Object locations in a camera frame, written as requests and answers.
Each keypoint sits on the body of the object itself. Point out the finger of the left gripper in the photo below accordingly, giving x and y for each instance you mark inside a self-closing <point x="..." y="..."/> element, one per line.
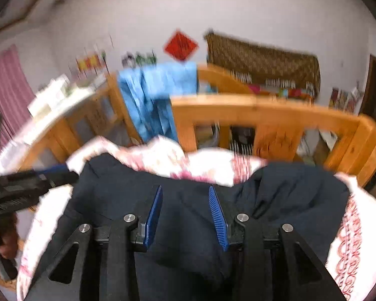
<point x="54" y="171"/>

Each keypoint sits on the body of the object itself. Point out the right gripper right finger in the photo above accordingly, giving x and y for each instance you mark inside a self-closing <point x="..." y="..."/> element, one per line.
<point x="272" y="263"/>

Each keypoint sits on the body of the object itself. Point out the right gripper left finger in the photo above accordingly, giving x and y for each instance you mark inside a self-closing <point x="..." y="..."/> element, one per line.
<point x="99" y="263"/>

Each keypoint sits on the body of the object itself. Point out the black padded winter jacket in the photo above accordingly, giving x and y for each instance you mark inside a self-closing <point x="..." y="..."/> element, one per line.
<point x="185" y="260"/>

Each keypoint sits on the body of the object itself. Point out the person's left hand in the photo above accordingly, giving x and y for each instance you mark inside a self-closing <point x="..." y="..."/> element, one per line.
<point x="9" y="237"/>

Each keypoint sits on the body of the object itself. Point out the floral pink quilt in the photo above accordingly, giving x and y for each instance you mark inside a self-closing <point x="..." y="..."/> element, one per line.
<point x="352" y="255"/>

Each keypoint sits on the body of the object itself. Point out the pink curtain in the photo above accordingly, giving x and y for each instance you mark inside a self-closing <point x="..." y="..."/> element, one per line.
<point x="15" y="95"/>

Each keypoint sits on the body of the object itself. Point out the light blue shirt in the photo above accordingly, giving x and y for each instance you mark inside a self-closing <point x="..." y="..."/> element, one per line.
<point x="146" y="92"/>

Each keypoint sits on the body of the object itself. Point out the red fu diamond poster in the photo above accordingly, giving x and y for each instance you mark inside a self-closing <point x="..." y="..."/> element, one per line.
<point x="180" y="46"/>

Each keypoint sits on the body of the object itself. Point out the brown patterned hanging cloth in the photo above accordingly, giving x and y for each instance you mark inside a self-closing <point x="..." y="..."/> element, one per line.
<point x="264" y="65"/>

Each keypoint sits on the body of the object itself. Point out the white box on rail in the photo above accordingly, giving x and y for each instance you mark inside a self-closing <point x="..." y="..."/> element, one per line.
<point x="50" y="96"/>

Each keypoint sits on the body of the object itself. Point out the paper certificates on wall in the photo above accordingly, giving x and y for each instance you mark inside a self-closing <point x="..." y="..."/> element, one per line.
<point x="92" y="61"/>

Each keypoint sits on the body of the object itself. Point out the wooden bed frame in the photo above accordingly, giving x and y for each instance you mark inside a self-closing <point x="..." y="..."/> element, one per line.
<point x="279" y="124"/>

